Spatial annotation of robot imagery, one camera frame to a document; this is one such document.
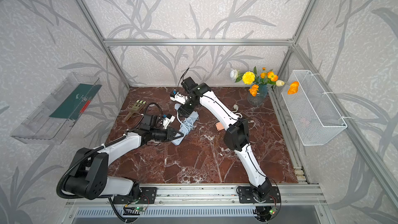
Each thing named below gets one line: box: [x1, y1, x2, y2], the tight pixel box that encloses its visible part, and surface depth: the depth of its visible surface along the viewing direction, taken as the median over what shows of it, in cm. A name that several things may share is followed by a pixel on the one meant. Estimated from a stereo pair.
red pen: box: [79, 100, 91, 114], surface depth 71 cm
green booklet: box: [49, 83, 103, 121], surface depth 71 cm
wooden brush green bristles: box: [121, 99, 147, 123], surface depth 107 cm
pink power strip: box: [215, 121, 225, 132], surface depth 97 cm
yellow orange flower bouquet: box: [229, 66, 300, 97], surface depth 88 cm
